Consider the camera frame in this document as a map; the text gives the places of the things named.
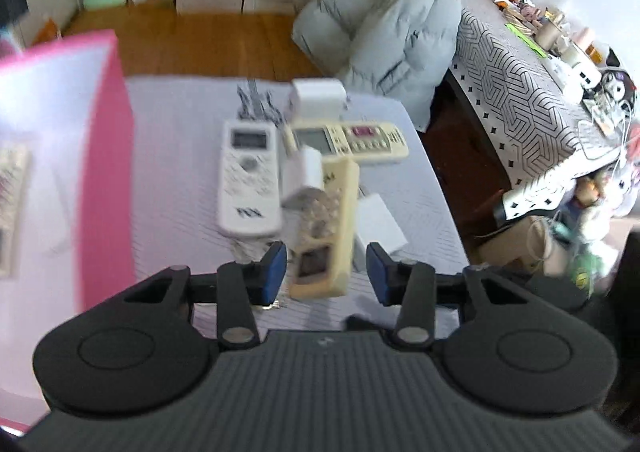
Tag cream remote with pink buttons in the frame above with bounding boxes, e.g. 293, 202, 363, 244
0, 145, 32, 279

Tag pink storage box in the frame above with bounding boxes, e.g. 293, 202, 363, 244
0, 30, 137, 438

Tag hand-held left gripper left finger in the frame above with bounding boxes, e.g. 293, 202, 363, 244
122, 241, 288, 352

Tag pile of small desk items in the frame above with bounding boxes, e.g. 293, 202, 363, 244
452, 0, 640, 143

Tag white remote control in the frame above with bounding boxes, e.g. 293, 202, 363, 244
216, 119, 284, 238

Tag cream remote with pink panel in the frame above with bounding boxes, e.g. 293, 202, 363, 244
285, 121, 410, 164

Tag cream remote with round buttons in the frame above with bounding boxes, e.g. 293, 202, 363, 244
282, 159, 361, 299

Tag toy figure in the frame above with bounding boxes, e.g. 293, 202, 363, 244
564, 171, 623, 289

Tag grey puffer jacket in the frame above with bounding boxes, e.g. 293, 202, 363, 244
291, 0, 464, 133

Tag large white charger adapter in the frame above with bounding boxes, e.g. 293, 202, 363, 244
287, 79, 350, 123

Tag white striped tablecloth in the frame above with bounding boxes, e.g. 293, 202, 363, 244
80, 76, 472, 333

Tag small white charger adapter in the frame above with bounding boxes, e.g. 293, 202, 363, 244
279, 147, 325, 206

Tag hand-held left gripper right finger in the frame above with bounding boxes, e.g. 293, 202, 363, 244
366, 241, 532, 352

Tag flat white charger adapter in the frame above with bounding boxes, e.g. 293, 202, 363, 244
355, 194, 407, 256

